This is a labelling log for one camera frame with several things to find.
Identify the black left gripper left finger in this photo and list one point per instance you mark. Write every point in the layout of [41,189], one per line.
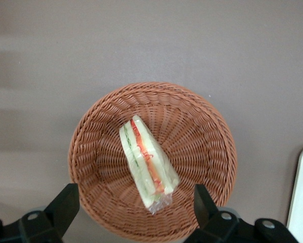
[57,210]

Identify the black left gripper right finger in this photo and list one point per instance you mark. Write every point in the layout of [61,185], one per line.
[212,220]

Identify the brown round wicker basket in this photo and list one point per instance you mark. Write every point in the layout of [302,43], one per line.
[204,141]

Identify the triangle sandwich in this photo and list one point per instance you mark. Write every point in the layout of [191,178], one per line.
[141,157]

